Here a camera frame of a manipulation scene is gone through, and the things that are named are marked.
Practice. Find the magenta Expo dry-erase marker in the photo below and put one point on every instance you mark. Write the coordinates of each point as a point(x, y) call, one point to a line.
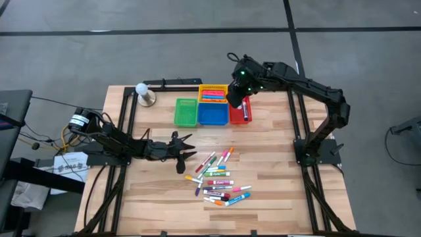
point(220, 182)

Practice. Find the teal Expo dry-erase marker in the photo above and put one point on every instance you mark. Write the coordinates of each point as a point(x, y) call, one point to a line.
point(238, 199)

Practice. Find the orange cap white marker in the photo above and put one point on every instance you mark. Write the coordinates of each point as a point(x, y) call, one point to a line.
point(231, 150)
point(218, 202)

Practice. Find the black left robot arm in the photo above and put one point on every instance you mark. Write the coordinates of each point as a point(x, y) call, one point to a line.
point(115, 138)

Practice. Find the thin blue Expo marker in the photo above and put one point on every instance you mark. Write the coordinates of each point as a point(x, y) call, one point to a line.
point(217, 187)

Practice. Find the grey equipment stand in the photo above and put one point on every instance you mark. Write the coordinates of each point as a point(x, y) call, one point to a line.
point(408, 126)

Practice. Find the thin green Expo marker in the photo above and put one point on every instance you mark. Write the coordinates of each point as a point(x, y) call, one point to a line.
point(210, 163)

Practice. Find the black power strip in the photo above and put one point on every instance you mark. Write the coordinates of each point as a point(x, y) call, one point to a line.
point(177, 81)

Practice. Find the hot pink highlighter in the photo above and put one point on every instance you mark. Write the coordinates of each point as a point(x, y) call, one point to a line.
point(213, 94)

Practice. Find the red plastic basket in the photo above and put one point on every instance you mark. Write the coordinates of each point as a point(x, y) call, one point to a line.
point(235, 115)

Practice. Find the blue Sharpie highlighter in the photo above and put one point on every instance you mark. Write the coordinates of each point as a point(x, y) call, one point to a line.
point(213, 97)

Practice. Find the orange Sharpie highlighter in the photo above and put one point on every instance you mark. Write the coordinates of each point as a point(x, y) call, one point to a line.
point(213, 100)

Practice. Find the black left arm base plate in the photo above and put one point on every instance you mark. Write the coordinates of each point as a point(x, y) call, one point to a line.
point(95, 160)

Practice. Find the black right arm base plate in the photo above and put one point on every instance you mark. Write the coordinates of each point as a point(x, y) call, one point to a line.
point(329, 154)

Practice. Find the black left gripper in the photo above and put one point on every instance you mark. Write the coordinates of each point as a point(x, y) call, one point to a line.
point(164, 150)

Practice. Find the green Expo dry-erase marker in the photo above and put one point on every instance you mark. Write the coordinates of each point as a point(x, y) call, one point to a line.
point(217, 174)

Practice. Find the blue Expo dry-erase marker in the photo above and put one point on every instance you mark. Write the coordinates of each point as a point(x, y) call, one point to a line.
point(245, 113)

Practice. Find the black aluminium table frame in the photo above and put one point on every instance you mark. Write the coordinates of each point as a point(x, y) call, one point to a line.
point(279, 89)

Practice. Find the coral pink highlighter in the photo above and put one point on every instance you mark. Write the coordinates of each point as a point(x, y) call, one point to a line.
point(213, 92)

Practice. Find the purple cap white marker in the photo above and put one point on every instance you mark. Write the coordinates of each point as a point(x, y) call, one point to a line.
point(198, 191)

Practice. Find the black bench beam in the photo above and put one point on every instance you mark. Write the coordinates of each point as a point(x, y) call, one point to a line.
point(39, 176)

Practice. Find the light blue cap white marker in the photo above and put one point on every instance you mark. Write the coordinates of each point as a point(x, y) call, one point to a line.
point(221, 167)

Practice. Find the green plastic basket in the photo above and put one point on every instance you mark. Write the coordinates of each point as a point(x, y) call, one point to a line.
point(185, 113)

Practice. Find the black cap white marker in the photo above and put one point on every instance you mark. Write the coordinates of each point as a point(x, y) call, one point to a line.
point(224, 199)

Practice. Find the white globe lamp brass base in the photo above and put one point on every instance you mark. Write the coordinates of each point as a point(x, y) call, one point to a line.
point(146, 97)

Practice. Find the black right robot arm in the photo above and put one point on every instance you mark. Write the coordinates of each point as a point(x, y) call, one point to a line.
point(312, 86)

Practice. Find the white printed paper sheet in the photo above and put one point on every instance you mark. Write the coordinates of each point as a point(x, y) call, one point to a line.
point(70, 168)

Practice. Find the white plastic bag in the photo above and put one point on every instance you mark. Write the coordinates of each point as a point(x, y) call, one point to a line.
point(29, 195)

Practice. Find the yellow cap white marker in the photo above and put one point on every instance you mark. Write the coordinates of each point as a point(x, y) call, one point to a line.
point(189, 178)
point(221, 170)

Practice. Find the yellow plastic basket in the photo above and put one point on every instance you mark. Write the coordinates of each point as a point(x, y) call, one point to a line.
point(200, 95)

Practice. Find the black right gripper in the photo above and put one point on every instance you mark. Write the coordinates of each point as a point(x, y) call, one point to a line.
point(238, 95)

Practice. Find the grey side desk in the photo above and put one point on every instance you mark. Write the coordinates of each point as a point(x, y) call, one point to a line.
point(13, 105)

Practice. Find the blue plastic basket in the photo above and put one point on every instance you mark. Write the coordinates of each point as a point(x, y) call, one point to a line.
point(213, 115)

